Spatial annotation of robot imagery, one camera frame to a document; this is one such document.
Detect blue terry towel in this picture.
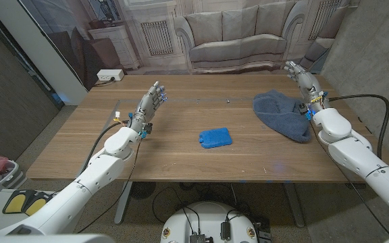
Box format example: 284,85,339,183
252,89,312,143

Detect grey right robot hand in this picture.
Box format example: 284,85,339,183
283,60,329,117

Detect yellow and black pad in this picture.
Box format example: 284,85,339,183
1,189,55,217

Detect white robot torso base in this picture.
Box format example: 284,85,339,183
160,201,259,243

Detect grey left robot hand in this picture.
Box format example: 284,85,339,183
126,80,167,133

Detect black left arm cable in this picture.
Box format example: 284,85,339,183
76,121,130,176

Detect blue ice pack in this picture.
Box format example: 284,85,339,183
198,127,233,149

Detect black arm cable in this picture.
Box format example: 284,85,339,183
328,94,389,159
76,121,130,176

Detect printed living room backdrop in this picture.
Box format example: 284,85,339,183
18,0,361,91

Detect grey table leg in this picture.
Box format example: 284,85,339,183
113,181,134,225
284,182,306,228

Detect white power strip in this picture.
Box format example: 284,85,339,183
96,69,125,82

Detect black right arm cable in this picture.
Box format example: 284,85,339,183
328,94,389,159

